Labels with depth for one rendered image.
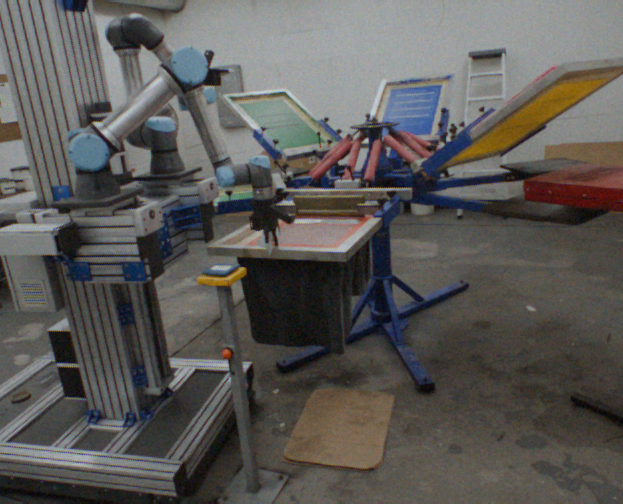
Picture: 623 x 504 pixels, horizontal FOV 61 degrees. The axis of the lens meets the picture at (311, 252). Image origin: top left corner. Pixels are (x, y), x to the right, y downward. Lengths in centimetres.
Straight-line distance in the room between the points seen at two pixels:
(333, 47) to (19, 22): 496
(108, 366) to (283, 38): 535
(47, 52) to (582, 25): 529
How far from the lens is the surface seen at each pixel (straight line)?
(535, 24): 641
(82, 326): 244
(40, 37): 222
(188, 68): 181
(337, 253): 188
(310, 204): 253
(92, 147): 179
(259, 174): 191
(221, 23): 751
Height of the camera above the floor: 156
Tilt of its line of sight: 17 degrees down
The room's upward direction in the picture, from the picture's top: 5 degrees counter-clockwise
